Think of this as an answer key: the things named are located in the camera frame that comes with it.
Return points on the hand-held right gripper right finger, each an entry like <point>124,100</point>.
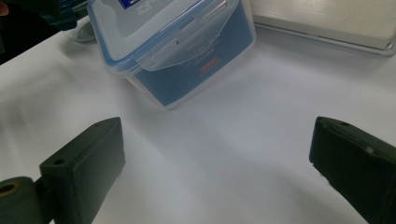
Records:
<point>358,168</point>

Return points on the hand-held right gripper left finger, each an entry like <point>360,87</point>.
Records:
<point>84,168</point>

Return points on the clear container with blue-sealed lid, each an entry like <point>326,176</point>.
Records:
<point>174,53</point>

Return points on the round container with teal lid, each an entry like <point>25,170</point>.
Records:
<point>67,20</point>

